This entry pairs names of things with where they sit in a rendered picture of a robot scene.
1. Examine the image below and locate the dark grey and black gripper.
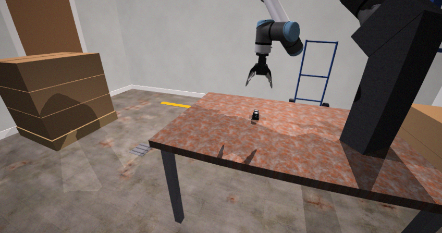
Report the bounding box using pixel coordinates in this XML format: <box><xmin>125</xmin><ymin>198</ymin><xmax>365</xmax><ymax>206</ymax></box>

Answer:
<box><xmin>245</xmin><ymin>53</ymin><xmax>273</xmax><ymax>88</ymax></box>

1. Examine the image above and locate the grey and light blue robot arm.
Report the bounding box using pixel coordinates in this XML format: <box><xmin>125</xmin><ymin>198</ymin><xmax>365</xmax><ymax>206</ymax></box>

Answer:
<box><xmin>254</xmin><ymin>0</ymin><xmax>385</xmax><ymax>56</ymax></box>

